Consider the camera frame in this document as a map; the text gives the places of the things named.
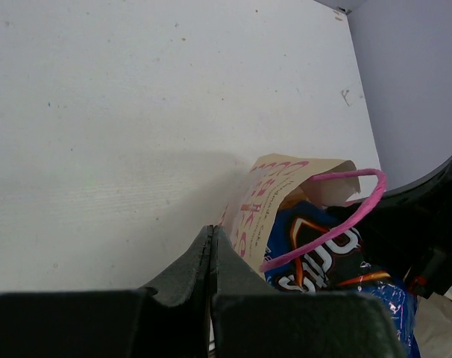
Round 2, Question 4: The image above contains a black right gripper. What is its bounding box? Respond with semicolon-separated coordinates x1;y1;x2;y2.
326;144;452;299

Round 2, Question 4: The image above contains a blue chips bag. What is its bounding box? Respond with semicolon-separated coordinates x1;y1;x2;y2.
264;201;420;357

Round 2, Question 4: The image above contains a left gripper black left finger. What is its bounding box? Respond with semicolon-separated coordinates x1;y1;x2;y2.
0;226;213;357

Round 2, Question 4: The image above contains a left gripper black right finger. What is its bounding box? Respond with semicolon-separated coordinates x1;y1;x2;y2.
210;227;405;357

